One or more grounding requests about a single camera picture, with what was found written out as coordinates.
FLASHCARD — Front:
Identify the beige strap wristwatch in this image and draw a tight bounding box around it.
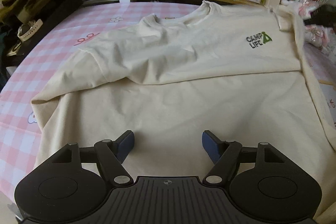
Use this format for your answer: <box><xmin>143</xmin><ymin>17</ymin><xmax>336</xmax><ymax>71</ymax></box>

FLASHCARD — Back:
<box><xmin>17</xmin><ymin>19</ymin><xmax>43</xmax><ymax>42</ymax></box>

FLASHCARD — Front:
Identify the pink checkered desk mat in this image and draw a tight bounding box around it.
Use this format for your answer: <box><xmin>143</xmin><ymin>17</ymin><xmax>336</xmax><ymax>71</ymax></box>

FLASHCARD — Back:
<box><xmin>0</xmin><ymin>1</ymin><xmax>336</xmax><ymax>204</ymax></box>

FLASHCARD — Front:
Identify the pink white bunny plush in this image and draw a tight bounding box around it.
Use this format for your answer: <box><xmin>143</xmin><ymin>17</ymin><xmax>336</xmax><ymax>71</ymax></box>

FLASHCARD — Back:
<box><xmin>281</xmin><ymin>0</ymin><xmax>335</xmax><ymax>49</ymax></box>

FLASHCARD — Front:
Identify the black yamaha keyboard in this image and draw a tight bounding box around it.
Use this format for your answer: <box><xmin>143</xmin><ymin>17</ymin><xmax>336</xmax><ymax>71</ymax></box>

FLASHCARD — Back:
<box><xmin>1</xmin><ymin>0</ymin><xmax>83</xmax><ymax>86</ymax></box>

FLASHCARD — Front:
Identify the beige t-shirt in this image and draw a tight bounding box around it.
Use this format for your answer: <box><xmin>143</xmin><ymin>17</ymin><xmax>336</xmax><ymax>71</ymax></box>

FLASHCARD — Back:
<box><xmin>31</xmin><ymin>0</ymin><xmax>336</xmax><ymax>219</ymax></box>

